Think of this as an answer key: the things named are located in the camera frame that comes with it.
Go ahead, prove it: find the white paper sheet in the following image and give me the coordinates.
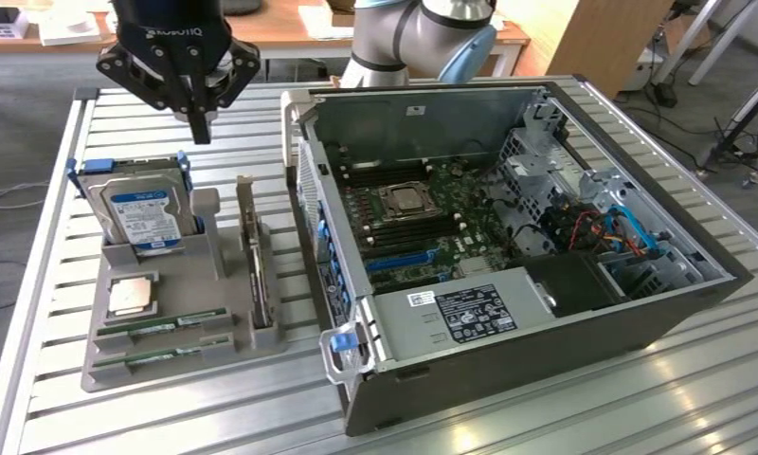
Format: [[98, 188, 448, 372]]
[[298, 4, 356, 42]]

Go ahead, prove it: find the white desk frame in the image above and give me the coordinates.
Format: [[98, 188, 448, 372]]
[[653, 0, 758, 87]]

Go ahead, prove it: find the black open PC case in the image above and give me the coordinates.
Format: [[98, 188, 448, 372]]
[[281, 74, 754, 437]]

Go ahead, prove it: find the wooden cabinet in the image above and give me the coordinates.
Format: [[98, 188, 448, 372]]
[[546, 0, 678, 99]]

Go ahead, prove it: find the green motherboard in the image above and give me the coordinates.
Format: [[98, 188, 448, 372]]
[[337, 155, 526, 296]]

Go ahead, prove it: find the blue expansion slot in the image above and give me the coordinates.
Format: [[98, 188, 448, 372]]
[[364, 252, 433, 273]]

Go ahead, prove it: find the red orange wire bundle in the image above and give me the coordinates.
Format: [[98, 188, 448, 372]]
[[572, 210, 646, 257]]

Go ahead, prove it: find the wooden desk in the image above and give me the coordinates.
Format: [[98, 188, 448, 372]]
[[0, 0, 118, 54], [226, 0, 532, 89]]

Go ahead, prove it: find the hard disk with blue bracket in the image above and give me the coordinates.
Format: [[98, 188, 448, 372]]
[[65, 150, 194, 260]]

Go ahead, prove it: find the silver CPU chip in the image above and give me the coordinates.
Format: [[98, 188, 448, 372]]
[[108, 277, 154, 318], [394, 190, 426, 212]]

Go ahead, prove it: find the graphics card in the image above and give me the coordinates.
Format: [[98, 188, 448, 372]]
[[234, 173, 278, 331]]

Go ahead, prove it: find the green RAM stick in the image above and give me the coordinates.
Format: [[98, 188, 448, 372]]
[[92, 337, 233, 367], [96, 308, 228, 337]]

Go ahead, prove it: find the white machine box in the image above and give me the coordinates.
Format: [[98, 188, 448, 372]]
[[618, 46, 666, 94]]

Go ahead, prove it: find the black power adapter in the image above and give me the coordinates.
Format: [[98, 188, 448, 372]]
[[644, 82, 681, 109]]

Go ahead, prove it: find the grey parts rack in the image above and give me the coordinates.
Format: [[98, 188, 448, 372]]
[[80, 186, 290, 393]]

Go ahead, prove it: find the silver sheet metal disk bay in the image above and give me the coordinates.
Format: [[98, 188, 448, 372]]
[[597, 250, 706, 304]]

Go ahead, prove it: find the white paper stack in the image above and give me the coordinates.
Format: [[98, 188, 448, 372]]
[[37, 8, 104, 47]]

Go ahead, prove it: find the grey power supply unit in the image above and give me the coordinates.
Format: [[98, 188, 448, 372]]
[[357, 265, 558, 373]]

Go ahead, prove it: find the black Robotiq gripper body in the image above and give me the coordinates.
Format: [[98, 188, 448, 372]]
[[113, 0, 233, 86]]

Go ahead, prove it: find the silver chipset heatsink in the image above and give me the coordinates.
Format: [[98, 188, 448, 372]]
[[457, 259, 501, 280]]

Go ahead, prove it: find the metal socket cover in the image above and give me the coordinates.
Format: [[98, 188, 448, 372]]
[[381, 184, 437, 220]]

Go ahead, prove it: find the black RAM slot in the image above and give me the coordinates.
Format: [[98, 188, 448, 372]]
[[342, 163, 432, 176], [366, 229, 470, 249], [345, 168, 434, 181], [340, 157, 430, 171], [348, 173, 436, 187], [358, 211, 462, 229], [361, 217, 465, 236], [364, 224, 468, 243]]

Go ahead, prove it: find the dark round bowl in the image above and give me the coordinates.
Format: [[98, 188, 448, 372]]
[[220, 0, 268, 15]]

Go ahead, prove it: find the blue wire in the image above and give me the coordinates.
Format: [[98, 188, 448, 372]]
[[605, 204, 672, 261]]

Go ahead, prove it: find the black expansion slot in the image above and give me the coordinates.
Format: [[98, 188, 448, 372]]
[[360, 244, 432, 261]]

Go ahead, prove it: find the silver perforated disk bay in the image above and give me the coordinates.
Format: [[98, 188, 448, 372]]
[[497, 126, 601, 250]]

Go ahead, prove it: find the CPU socket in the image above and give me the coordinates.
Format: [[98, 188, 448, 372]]
[[376, 181, 442, 224]]

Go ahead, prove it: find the black wheeled stand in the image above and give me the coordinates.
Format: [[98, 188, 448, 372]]
[[694, 61, 758, 191]]

